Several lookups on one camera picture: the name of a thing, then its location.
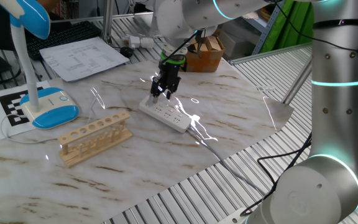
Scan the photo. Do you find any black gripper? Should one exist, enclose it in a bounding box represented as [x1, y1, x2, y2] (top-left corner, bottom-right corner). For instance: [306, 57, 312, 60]
[149, 60, 182, 104]

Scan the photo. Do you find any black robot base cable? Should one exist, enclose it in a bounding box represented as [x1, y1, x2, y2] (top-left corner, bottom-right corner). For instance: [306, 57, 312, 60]
[240, 132, 313, 217]

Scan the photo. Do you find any white power strip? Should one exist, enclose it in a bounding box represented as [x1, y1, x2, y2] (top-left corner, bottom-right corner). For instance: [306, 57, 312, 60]
[138, 95, 192, 134]

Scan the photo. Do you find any green wrist adapter ring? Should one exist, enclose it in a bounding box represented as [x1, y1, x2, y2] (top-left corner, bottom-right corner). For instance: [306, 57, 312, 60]
[159, 51, 186, 65]

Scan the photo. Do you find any aluminium frame post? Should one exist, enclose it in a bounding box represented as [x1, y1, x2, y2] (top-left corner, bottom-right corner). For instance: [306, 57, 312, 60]
[101, 0, 114, 41]

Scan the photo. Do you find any blue white desk lamp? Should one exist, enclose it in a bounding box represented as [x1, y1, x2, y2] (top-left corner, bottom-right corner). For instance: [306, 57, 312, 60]
[0, 0, 80, 130]

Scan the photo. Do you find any black keyboard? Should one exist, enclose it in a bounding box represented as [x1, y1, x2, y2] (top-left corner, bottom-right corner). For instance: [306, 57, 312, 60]
[25, 21, 103, 61]

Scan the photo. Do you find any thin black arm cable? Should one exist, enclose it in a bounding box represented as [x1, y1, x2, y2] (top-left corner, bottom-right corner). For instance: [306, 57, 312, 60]
[160, 0, 358, 65]

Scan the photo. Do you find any green cloth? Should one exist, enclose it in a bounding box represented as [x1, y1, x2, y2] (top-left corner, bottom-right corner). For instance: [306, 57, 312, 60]
[261, 0, 315, 54]

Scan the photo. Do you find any grey metal shelf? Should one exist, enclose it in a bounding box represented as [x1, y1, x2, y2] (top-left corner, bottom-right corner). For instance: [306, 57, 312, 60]
[237, 1, 284, 55]

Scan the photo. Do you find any grey power strip cable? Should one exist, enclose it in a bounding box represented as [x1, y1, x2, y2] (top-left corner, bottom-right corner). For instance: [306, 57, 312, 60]
[186, 127, 265, 195]

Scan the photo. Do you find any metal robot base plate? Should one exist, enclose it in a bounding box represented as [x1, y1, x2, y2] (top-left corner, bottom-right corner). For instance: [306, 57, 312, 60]
[218, 207, 249, 224]

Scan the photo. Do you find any brown cardboard box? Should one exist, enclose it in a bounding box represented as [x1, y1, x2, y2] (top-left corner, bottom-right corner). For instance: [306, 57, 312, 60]
[181, 29, 226, 73]

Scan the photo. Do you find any wooden test tube rack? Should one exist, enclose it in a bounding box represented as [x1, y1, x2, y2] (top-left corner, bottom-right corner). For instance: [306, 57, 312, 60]
[57, 110, 134, 169]

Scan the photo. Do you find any printed white paper sheet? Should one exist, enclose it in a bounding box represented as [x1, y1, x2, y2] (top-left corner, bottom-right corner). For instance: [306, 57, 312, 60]
[39, 36, 131, 83]

